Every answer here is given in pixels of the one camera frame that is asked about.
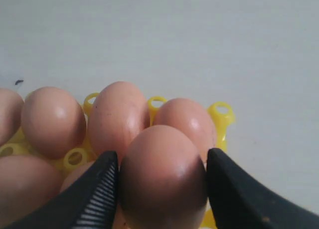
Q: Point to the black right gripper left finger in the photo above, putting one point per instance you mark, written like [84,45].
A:
[89,203]

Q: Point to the yellow plastic egg tray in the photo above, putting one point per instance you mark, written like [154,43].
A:
[82,155]

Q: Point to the brown egg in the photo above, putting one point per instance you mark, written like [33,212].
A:
[53,122]
[74,175]
[192,119]
[119,113]
[11,104]
[162,181]
[26,183]

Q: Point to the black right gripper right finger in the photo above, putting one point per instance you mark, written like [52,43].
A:
[239,201]

